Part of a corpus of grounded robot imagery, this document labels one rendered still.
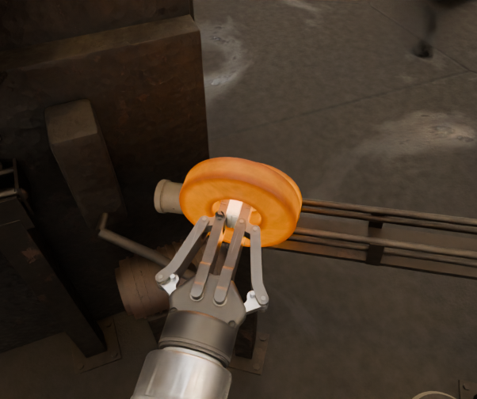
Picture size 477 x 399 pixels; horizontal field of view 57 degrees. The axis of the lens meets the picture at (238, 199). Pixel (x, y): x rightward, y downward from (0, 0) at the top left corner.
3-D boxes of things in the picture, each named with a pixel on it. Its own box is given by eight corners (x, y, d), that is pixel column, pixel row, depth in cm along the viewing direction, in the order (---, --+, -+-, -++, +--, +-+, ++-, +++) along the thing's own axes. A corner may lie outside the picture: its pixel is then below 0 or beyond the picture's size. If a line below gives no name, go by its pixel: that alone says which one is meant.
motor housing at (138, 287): (150, 346, 128) (108, 248, 86) (221, 321, 133) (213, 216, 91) (162, 390, 120) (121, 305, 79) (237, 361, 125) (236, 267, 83)
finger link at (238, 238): (210, 300, 45) (223, 303, 45) (238, 213, 52) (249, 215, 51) (212, 313, 49) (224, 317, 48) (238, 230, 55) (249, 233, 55)
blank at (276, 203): (172, 150, 53) (162, 170, 52) (299, 161, 50) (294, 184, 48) (199, 222, 66) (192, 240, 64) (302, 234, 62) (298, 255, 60)
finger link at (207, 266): (204, 312, 49) (192, 309, 49) (227, 228, 55) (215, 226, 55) (202, 298, 46) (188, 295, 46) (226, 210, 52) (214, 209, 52)
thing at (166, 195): (169, 194, 82) (162, 172, 77) (215, 199, 80) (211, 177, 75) (158, 219, 78) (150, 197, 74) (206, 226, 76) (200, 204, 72)
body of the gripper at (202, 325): (158, 361, 47) (183, 284, 53) (234, 380, 46) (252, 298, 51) (144, 339, 41) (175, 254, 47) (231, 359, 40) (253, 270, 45)
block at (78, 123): (81, 194, 92) (40, 102, 73) (119, 183, 93) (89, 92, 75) (89, 233, 85) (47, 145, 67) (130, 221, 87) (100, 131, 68)
